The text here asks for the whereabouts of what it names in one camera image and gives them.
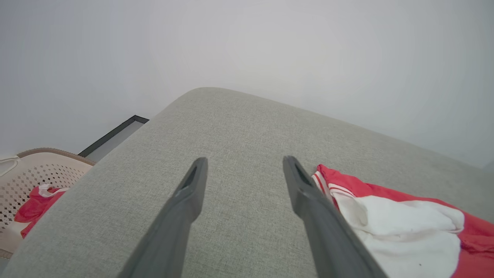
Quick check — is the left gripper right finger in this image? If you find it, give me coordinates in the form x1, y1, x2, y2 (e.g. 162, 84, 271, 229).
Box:
283, 156, 388, 278

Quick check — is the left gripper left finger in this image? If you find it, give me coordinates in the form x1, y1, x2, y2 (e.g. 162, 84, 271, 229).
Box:
117, 157, 209, 278

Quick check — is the red and white garment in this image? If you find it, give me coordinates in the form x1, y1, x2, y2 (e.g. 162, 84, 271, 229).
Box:
311, 164, 494, 278

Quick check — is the black framed grey panel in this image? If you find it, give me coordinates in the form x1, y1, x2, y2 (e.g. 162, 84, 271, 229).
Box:
78, 115, 150, 163

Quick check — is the light grey fabric sofa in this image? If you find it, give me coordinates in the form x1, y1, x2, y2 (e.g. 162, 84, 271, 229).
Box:
0, 87, 494, 278

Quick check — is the red garment with white trim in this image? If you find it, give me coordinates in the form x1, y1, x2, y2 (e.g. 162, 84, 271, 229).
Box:
14, 184, 69, 239

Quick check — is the beige perforated laundry basket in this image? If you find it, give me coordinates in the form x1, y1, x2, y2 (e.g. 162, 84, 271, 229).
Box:
0, 147, 96, 259

